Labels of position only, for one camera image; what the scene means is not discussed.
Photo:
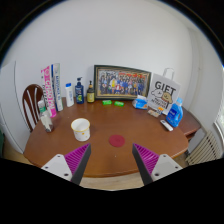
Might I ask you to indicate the flat round red coaster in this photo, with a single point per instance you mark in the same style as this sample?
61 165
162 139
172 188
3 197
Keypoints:
117 140

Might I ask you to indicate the tall white and blue box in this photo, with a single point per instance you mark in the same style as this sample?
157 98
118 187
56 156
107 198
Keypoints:
58 86

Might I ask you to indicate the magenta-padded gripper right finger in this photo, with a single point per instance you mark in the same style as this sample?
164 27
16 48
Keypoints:
146 159

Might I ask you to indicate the white remote control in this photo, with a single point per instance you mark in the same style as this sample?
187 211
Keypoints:
166 125

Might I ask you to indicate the blue tissue pack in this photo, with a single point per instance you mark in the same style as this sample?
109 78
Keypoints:
140 103

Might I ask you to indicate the dark wooden chair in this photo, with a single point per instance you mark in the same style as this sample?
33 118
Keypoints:
26 103

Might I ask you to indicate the tall pink and white box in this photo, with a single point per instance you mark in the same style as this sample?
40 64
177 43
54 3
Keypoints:
47 90

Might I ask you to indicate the white yellow-rimmed cup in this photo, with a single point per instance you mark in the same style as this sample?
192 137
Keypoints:
81 130

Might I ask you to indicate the white bottle with blue cap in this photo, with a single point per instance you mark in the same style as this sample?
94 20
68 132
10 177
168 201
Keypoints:
69 96

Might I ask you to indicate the small beige box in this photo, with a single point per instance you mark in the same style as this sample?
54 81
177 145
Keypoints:
154 112

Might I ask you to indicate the white radiator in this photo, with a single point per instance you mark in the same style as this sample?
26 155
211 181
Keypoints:
204 150

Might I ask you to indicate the framed group photo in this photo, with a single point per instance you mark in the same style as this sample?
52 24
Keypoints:
121 82

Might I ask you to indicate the blue detergent bottle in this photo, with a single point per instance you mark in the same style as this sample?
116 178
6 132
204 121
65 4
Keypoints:
174 115

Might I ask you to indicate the clear green-labelled water bottle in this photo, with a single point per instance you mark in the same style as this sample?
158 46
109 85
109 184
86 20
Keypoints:
46 118

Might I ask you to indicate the white paper gift bag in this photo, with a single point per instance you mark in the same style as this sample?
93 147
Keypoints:
164 91

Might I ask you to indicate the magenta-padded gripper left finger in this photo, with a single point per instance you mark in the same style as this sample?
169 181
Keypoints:
78 158

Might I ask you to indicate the dark blue pump bottle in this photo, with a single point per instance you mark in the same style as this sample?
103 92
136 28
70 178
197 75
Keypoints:
79 94

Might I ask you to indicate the yellow-labelled dark pump bottle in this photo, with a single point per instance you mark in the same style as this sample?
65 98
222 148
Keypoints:
90 95

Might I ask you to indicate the white refrigerator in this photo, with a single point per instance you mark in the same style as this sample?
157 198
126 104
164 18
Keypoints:
8 110

